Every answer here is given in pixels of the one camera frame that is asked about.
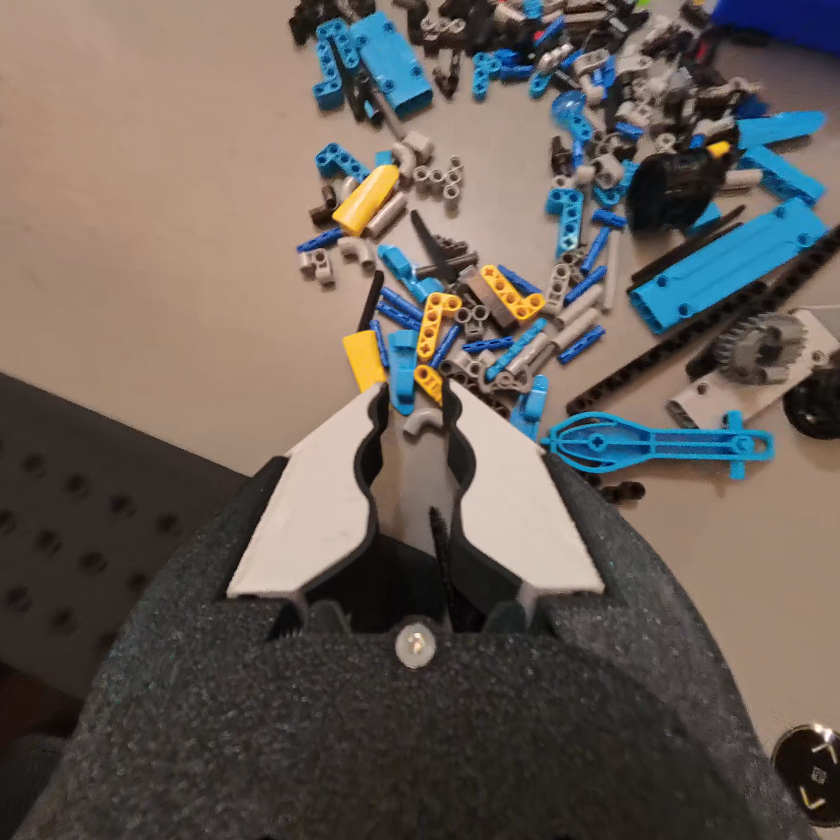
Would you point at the long blue panel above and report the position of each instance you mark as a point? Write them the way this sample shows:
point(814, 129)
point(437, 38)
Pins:
point(722, 269)

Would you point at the blue plastic bin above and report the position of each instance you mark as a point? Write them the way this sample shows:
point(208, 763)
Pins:
point(774, 16)

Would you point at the grey gear wheel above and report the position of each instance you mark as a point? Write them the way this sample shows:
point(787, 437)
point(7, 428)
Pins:
point(754, 348)

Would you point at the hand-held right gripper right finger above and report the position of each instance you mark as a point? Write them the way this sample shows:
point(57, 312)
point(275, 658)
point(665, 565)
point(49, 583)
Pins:
point(525, 518)

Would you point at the grey curved elbow piece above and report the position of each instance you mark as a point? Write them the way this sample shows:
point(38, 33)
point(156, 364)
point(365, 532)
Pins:
point(420, 420)

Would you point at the blue openwork blade piece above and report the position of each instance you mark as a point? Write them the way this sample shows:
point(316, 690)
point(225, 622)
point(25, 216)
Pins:
point(656, 443)

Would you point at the pile of small building pieces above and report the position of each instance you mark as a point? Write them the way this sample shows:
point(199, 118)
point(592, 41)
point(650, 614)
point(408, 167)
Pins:
point(499, 295)

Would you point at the long black holed beam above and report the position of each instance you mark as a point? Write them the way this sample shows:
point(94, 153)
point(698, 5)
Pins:
point(656, 364)

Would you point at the black dome piece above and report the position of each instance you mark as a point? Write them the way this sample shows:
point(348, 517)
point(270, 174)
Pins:
point(676, 187)

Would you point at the black perforated pad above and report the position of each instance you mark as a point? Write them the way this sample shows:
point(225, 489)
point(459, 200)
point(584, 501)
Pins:
point(98, 525)

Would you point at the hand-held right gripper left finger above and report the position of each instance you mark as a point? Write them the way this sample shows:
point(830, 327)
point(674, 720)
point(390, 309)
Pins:
point(308, 518)

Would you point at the round black desk port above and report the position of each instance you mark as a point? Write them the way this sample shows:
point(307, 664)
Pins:
point(810, 774)

